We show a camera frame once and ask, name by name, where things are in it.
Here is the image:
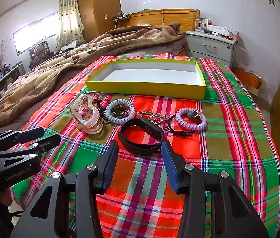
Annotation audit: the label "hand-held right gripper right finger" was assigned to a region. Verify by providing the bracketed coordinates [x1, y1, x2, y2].
[161, 140, 270, 238]

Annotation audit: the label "wooden headboard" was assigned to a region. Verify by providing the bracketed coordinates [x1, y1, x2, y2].
[116, 9, 200, 31]

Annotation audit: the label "desk with bottles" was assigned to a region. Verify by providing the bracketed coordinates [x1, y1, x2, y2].
[0, 62, 23, 100]

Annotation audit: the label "power strip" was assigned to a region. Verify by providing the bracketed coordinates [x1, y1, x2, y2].
[111, 12, 130, 21]

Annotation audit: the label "dried branches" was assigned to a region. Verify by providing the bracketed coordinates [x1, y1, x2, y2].
[0, 38, 10, 66]

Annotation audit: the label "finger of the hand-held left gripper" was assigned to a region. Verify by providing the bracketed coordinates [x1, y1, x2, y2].
[0, 134, 61, 165]
[0, 128, 45, 147]

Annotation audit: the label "black bow hair tie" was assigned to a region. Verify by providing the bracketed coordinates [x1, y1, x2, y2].
[163, 120, 192, 137]

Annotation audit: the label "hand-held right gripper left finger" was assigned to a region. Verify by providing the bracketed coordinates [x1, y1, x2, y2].
[10, 140, 119, 238]

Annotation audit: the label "window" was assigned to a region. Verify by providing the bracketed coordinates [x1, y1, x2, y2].
[13, 12, 59, 56]

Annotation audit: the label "orange box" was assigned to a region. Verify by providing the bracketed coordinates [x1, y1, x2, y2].
[234, 68, 263, 90]

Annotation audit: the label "brown blanket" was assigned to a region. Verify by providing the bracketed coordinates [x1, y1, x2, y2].
[0, 22, 187, 129]

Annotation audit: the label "plaid cloth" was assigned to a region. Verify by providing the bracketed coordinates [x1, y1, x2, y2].
[10, 55, 280, 238]

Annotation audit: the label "yellow-green cardboard box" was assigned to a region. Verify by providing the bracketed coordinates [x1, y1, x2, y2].
[85, 59, 207, 101]

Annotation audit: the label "light blue spiral hair tie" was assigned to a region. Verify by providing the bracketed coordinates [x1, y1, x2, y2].
[105, 99, 136, 126]

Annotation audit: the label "translucent pink hair claw clip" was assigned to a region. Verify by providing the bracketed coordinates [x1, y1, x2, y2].
[70, 94, 104, 134]

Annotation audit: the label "gold rhinestone hair clip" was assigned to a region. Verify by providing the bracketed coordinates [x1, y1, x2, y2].
[137, 109, 176, 127]

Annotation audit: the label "grey hair tie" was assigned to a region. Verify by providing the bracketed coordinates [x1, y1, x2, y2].
[87, 91, 108, 102]

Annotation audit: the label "teal bead hair tie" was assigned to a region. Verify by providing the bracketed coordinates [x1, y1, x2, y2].
[186, 110, 203, 120]

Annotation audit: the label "brown teddy bear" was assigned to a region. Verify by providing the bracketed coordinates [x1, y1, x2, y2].
[30, 42, 51, 61]

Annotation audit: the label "wooden wardrobe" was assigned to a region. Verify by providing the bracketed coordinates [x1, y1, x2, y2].
[75, 0, 122, 42]

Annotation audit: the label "dark bead necklace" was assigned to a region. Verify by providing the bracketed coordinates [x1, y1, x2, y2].
[93, 99, 130, 127]

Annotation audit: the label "drinking glass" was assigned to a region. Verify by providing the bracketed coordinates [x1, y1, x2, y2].
[194, 18, 205, 31]

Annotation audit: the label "black wristband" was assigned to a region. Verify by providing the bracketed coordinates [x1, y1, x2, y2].
[118, 117, 165, 155]

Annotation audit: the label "patterned curtain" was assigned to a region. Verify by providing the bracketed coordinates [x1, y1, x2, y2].
[54, 0, 84, 54]

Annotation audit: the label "pile of papers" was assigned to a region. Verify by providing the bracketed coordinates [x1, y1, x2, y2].
[204, 25, 239, 40]

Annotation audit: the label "grey nightstand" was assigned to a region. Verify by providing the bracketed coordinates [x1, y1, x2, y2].
[186, 30, 237, 66]

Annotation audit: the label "purple spiral hair tie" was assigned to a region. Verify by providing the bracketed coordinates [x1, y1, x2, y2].
[175, 108, 207, 131]

